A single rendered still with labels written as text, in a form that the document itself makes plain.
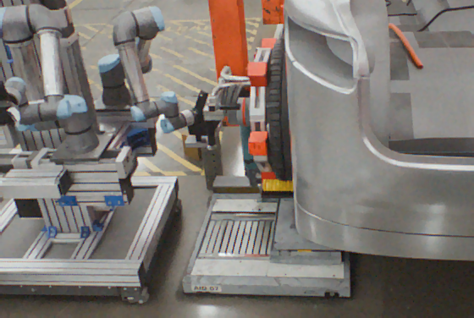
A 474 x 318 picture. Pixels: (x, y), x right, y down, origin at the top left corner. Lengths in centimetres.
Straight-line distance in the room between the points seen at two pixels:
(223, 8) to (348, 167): 162
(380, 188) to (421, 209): 14
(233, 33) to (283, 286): 133
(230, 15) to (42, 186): 126
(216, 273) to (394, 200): 146
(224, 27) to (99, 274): 140
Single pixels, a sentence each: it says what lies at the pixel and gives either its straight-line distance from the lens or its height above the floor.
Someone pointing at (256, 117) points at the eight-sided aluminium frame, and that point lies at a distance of 242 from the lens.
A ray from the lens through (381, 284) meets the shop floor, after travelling 297.
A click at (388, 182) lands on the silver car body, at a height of 112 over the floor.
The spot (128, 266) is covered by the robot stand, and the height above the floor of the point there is 23.
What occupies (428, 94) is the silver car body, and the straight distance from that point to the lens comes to 253.
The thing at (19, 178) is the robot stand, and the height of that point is 74.
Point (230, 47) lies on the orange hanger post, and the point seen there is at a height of 100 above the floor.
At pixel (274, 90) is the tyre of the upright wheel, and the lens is 238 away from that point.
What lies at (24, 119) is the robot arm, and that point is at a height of 111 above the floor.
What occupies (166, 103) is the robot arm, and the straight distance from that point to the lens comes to 270.
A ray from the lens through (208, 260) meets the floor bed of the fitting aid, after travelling 304.
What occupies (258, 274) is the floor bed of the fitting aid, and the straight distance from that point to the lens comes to 291.
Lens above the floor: 201
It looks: 30 degrees down
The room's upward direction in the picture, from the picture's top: 4 degrees counter-clockwise
